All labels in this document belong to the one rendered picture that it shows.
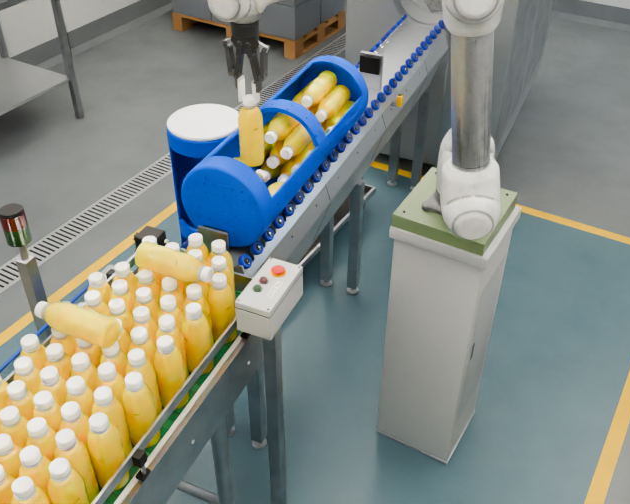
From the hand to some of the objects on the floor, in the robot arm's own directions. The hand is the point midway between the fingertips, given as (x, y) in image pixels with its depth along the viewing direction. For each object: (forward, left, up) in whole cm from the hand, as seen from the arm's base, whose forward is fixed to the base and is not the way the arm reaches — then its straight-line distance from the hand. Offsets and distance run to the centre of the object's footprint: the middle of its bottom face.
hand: (248, 90), depth 206 cm
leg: (+40, -176, -152) cm, 236 cm away
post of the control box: (-31, +39, -141) cm, 150 cm away
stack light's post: (+30, +67, -141) cm, 159 cm away
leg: (+10, -81, -147) cm, 169 cm away
